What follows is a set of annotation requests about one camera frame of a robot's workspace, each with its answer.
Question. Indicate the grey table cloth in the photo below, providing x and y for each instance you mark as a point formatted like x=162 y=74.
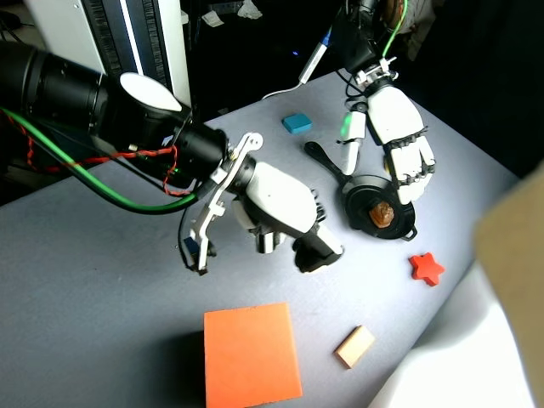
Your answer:
x=106 y=297

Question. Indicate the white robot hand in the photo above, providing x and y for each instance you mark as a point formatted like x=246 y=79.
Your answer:
x=395 y=115
x=280 y=195

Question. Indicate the black round pan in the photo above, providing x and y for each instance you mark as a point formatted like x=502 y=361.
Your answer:
x=361 y=200

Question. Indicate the white backdrop sheet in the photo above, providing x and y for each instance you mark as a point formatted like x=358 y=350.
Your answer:
x=459 y=353

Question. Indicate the white robot body column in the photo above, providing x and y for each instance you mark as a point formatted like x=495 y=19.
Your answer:
x=59 y=30

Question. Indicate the red star block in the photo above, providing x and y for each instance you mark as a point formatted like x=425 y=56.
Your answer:
x=426 y=268

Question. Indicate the tan wooden rectangular block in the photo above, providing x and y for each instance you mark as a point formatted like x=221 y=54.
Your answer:
x=355 y=346

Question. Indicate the blue rectangular block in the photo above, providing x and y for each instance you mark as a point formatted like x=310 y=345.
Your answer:
x=297 y=123

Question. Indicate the large orange cube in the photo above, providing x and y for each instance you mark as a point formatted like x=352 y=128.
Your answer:
x=251 y=357

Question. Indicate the white crumpled paper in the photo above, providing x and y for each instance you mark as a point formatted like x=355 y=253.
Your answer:
x=211 y=19
x=250 y=9

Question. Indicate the brown food piece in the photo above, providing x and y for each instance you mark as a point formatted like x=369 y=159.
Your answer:
x=381 y=214

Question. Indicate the tan cardboard sheet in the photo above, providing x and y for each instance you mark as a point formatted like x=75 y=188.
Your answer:
x=518 y=238

